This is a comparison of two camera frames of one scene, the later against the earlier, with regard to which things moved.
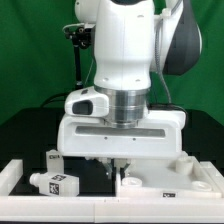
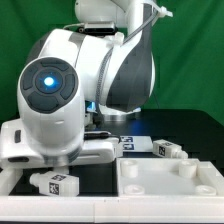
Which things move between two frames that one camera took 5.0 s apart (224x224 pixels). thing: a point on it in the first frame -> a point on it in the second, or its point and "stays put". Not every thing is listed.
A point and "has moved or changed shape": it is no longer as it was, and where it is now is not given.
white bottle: (56, 183) stays put
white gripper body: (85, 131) -> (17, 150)
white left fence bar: (10, 176) stays put
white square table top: (178, 177) has moved or changed shape
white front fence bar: (95, 209) stays put
